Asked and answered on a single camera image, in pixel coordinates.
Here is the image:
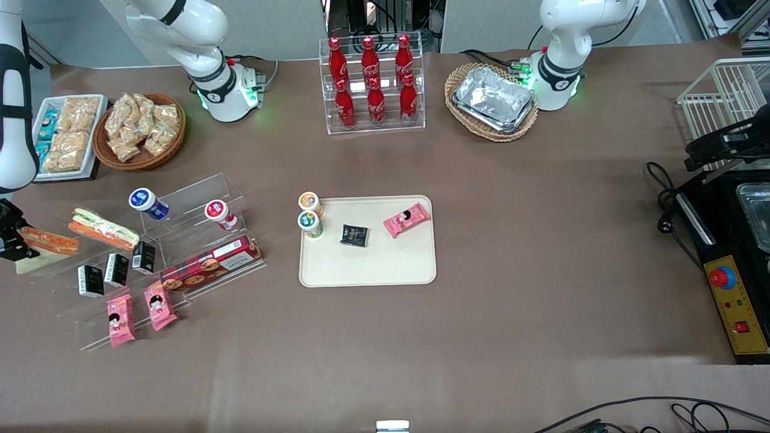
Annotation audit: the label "white wire rack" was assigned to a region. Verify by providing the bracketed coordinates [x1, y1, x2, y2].
[677, 57, 770, 175]

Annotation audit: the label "black background equipment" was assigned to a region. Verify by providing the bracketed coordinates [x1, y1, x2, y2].
[325, 0, 446, 37]

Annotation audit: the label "stacked foil trays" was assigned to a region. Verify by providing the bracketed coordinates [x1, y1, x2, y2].
[452, 66, 536, 134]

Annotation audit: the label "left arm base cable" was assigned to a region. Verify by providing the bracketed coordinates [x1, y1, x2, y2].
[460, 48, 530, 70]

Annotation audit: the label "black floor cables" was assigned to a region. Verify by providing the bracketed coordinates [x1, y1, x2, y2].
[529, 396, 770, 433]

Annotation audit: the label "red cola bottle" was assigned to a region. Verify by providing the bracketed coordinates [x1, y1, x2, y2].
[328, 37, 348, 82]
[361, 37, 381, 82]
[399, 74, 419, 124]
[367, 77, 387, 126]
[334, 78, 357, 129]
[395, 34, 414, 79]

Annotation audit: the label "black power cable with plug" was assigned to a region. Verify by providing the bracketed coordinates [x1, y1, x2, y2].
[647, 161, 704, 271]

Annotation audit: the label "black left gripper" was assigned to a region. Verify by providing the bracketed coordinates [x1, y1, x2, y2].
[685, 117, 770, 172]

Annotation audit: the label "steel food container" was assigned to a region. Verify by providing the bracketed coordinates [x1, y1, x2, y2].
[735, 182, 770, 253]

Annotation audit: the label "large clear acrylic stand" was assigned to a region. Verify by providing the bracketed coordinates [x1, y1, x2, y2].
[12, 229, 193, 352]

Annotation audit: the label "pink snack packet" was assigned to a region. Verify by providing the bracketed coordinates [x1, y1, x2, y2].
[143, 281, 177, 331]
[383, 203, 432, 239]
[107, 294, 137, 348]

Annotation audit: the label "clear cracker bag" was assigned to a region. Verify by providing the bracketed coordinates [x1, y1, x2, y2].
[58, 96, 100, 133]
[42, 131, 91, 174]

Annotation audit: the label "small clear acrylic stand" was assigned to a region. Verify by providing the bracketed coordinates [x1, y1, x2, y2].
[140, 173, 265, 289]

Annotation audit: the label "black sealing machine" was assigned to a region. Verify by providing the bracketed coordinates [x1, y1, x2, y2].
[674, 168, 770, 364]

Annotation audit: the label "small black carton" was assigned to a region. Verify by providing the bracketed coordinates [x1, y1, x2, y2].
[105, 253, 129, 287]
[132, 241, 156, 275]
[78, 265, 105, 298]

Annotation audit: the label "black metal stand leg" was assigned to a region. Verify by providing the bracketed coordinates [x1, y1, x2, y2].
[23, 33, 61, 70]

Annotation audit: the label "dark wicker basket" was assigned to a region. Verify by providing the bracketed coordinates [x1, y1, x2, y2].
[93, 93, 186, 172]

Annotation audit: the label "white rectangular dish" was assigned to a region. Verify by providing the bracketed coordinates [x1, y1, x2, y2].
[31, 95, 109, 182]

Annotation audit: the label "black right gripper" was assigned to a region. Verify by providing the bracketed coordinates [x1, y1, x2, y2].
[0, 198, 40, 261]

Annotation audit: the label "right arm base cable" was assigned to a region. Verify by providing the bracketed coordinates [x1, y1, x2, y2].
[232, 55, 280, 88]

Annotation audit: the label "small black snack packet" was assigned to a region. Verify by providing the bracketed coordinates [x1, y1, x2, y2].
[340, 224, 369, 248]

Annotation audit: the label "blue lid cup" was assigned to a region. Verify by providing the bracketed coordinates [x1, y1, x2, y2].
[129, 188, 170, 221]

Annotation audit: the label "light wicker basket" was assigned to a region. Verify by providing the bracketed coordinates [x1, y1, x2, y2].
[445, 63, 539, 143]

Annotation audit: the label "cream plastic tray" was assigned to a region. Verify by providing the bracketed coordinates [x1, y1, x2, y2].
[299, 195, 437, 288]

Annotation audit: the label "brown table mat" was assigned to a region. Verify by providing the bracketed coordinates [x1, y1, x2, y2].
[0, 33, 770, 433]

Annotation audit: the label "triangular sandwich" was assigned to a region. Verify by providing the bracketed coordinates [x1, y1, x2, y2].
[15, 226, 81, 275]

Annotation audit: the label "grey metal handle bar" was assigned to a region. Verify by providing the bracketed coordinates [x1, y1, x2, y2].
[677, 192, 716, 246]

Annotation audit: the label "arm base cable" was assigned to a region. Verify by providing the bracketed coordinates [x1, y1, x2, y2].
[460, 48, 530, 70]
[232, 55, 280, 88]

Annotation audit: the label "red cookie box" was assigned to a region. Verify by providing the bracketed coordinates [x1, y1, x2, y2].
[160, 235, 263, 293]

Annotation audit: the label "green lid cup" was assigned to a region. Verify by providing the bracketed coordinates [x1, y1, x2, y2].
[297, 210, 324, 240]

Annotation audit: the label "clear puffed snack bag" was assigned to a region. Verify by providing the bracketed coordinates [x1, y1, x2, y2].
[108, 135, 142, 163]
[150, 103, 181, 127]
[144, 120, 178, 157]
[105, 105, 136, 142]
[120, 93, 154, 121]

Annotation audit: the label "red lid cup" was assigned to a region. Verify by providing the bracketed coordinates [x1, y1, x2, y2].
[204, 200, 238, 232]

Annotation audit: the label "long wrapped sandwich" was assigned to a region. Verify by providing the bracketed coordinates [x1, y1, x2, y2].
[68, 208, 140, 251]

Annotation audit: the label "clear acrylic bottle rack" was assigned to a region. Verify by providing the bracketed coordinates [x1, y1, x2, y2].
[319, 33, 426, 135]

